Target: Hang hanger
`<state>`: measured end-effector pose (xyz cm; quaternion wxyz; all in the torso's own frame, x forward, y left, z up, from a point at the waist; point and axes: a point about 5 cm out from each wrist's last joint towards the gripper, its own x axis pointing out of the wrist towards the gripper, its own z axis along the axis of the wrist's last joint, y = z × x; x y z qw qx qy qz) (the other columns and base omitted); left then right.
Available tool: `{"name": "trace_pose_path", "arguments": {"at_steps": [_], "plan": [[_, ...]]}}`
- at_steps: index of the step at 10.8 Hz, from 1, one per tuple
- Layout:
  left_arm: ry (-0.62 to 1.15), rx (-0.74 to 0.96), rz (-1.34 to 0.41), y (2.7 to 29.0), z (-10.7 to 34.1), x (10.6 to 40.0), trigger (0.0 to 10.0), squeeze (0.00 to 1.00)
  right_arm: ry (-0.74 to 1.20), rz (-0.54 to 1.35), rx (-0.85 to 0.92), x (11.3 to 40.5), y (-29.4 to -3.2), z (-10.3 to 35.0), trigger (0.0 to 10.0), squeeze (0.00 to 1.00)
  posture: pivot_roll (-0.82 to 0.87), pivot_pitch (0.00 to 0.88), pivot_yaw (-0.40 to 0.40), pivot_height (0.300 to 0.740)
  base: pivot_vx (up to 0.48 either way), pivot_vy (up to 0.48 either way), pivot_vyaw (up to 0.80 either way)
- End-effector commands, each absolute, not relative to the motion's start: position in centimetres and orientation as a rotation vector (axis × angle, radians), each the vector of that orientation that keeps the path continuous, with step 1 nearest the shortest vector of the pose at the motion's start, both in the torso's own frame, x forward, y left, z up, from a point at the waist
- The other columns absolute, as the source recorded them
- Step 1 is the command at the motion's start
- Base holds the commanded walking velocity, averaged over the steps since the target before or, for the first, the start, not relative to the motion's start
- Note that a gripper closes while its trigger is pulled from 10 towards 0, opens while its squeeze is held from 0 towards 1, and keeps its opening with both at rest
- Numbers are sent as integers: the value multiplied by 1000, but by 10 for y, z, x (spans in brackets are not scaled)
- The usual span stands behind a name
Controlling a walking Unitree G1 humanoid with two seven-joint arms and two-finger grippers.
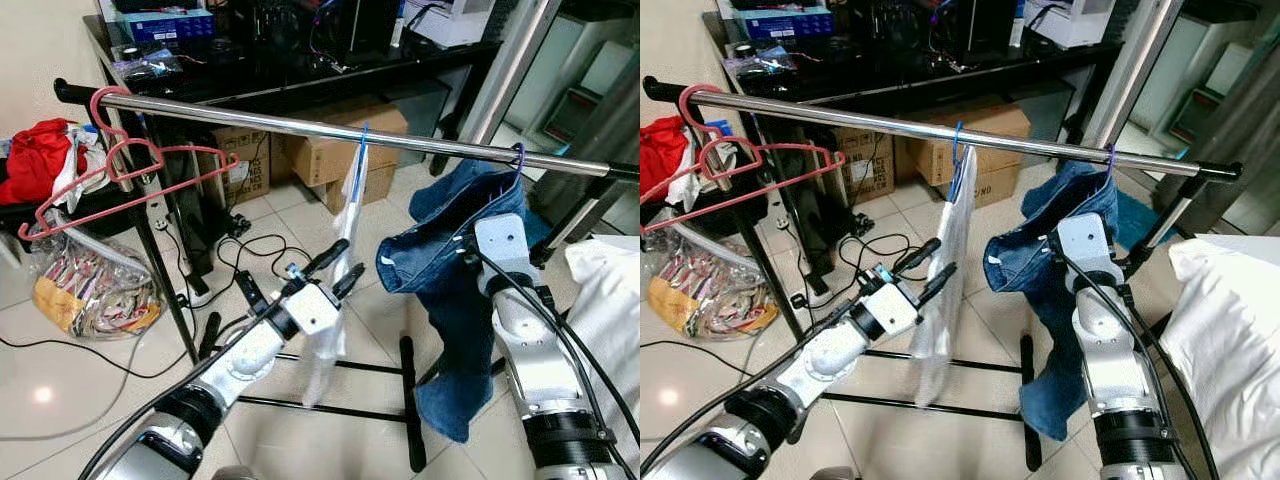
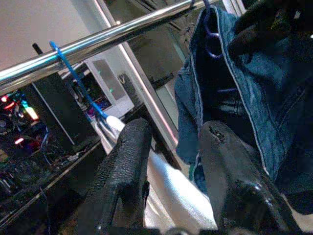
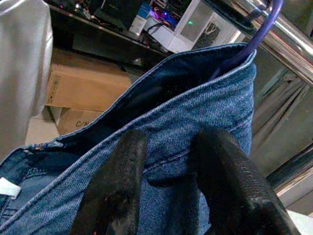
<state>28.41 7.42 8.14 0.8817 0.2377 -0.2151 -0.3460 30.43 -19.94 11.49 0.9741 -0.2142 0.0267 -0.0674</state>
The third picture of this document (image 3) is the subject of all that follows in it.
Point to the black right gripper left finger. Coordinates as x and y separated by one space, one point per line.
115 191

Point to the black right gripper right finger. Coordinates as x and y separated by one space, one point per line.
232 191

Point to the blue denim jeans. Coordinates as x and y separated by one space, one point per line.
195 105

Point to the purple plastic hanger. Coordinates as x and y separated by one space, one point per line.
261 31

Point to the cardboard box with black print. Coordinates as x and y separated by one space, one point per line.
73 120

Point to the dark grey curtain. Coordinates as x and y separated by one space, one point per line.
281 117

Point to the large brown cardboard box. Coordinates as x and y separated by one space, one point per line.
93 85

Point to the black desk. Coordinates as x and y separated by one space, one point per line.
102 41

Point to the white printed t-shirt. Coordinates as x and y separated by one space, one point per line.
22 61

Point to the white and blue carton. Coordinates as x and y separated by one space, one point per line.
140 23

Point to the chrome clothes rack black frame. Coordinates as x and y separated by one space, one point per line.
288 36

